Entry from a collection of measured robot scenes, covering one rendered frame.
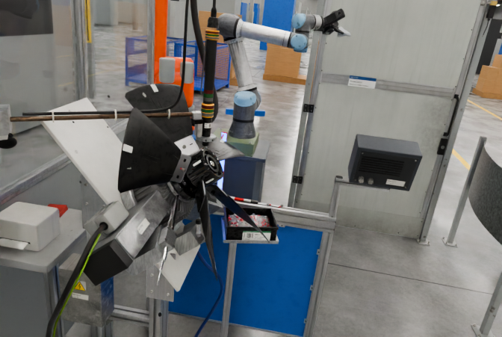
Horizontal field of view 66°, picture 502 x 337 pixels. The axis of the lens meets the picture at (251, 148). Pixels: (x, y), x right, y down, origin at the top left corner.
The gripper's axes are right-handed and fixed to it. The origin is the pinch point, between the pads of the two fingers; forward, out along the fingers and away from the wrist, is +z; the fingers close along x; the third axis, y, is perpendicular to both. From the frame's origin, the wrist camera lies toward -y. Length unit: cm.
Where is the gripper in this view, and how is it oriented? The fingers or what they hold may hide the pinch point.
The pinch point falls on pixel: (348, 22)
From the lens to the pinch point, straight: 229.8
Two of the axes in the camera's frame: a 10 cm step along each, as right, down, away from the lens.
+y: -4.6, 2.8, 8.4
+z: 8.6, -1.0, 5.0
